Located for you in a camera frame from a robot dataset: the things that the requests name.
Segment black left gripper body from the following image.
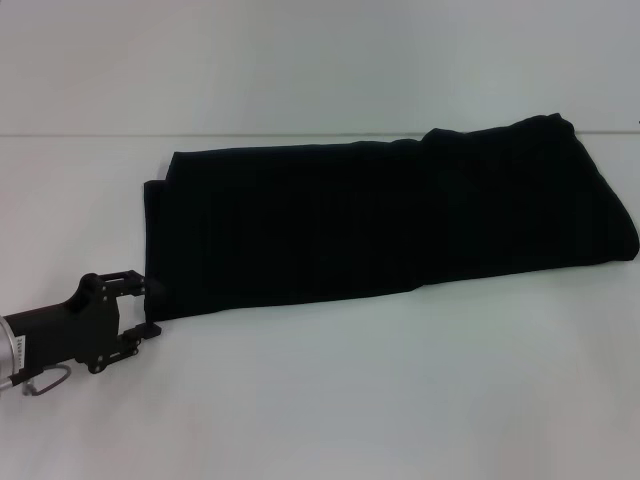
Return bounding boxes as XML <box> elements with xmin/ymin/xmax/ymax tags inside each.
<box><xmin>2</xmin><ymin>271</ymin><xmax>127</xmax><ymax>376</ymax></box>

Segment black shirt with white print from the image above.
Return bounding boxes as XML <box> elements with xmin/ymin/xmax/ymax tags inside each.
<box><xmin>143</xmin><ymin>113</ymin><xmax>640</xmax><ymax>324</ymax></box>

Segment black cable with silver plug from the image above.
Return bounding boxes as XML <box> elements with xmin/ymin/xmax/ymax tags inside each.
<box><xmin>0</xmin><ymin>363</ymin><xmax>77</xmax><ymax>400</ymax></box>

